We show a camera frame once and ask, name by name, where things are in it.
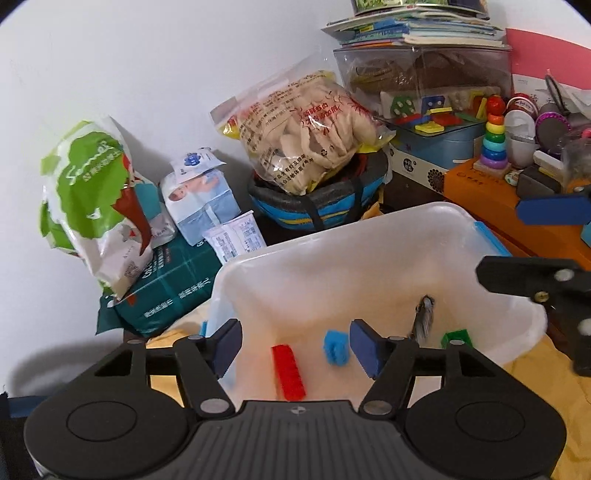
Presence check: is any small grey striped toy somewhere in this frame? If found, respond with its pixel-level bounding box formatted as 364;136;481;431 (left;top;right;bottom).
410;295;435;344

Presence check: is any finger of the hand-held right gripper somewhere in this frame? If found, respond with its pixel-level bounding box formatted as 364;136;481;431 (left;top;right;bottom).
475;256;591;305
516;187;591;227

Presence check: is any dark grey block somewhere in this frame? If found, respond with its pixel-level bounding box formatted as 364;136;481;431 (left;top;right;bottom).
516;165;561;199

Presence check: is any blue grey box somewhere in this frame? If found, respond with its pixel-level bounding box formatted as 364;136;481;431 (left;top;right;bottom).
392;121;485;169

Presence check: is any green toy brick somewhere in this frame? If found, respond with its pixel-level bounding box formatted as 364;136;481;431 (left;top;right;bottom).
441;329;476;349

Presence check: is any blue toy brick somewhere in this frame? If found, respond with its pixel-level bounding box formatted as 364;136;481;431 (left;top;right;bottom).
323;329;352;367

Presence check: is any small white sachet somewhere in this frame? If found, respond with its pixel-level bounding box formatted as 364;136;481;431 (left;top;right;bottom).
226;210;267;252
203;220;241;266

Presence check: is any red white tape roll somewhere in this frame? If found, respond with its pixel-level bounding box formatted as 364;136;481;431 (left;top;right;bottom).
507;92;539;116

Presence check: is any teal white package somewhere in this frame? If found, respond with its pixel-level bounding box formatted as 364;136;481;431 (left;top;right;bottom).
136;178;177;247

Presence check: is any white round container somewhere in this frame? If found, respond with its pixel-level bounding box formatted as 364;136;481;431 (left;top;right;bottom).
505;111;539;168

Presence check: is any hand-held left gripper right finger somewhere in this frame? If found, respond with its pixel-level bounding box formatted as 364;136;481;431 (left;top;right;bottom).
349;318;502;419

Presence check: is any rainbow ring stacking toy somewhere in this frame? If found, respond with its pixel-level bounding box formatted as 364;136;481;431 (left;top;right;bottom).
479;95;511;171

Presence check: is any white translucent plastic bin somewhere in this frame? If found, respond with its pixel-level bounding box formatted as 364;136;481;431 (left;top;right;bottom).
201;202;548;402

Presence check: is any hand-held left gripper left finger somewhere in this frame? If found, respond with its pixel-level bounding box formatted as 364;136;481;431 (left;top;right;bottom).
92;318;244;419

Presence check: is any wooden shape sorter toy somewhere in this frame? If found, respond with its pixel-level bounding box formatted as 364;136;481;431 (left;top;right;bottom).
379;85;504;137

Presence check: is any purple rimmed round tin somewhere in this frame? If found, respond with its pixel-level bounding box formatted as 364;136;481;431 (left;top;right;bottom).
536;111;571;153

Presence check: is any baby wipes pack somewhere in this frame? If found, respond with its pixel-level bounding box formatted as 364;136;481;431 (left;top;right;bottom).
160;147;242;245

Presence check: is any pink white board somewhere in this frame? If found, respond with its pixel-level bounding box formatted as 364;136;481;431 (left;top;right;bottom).
505;28;591;100

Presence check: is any dark green tissue package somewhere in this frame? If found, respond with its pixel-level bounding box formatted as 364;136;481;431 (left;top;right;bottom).
97;226;222;337

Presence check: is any clear plastic box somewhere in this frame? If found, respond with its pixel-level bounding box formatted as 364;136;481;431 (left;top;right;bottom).
333;45;513;125

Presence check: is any yellow cloth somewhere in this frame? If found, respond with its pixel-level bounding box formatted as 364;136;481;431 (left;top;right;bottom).
145;305;591;480

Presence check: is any white box with floral print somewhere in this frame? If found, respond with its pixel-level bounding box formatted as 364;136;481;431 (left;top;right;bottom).
388;143;451;192

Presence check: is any clear bag of snacks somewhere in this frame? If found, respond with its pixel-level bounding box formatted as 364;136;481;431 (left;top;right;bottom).
210;55;398;195

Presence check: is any long red toy brick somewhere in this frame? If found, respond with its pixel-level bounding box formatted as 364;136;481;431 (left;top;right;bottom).
271;344;308;401

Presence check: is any green white printed bag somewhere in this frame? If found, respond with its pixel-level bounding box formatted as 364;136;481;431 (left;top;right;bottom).
39;115;153;298

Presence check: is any stack of books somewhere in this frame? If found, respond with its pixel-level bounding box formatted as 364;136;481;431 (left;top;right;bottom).
322;4;512;47

